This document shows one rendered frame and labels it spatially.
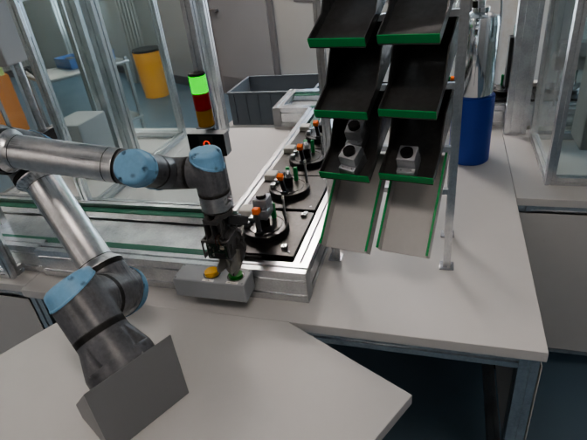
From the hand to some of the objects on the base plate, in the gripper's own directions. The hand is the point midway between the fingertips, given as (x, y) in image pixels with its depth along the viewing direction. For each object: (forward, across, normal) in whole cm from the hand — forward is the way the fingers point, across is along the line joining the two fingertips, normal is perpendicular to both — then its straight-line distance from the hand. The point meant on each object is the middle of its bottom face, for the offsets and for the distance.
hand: (234, 270), depth 128 cm
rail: (+12, -26, +6) cm, 29 cm away
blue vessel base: (+12, +61, +102) cm, 119 cm away
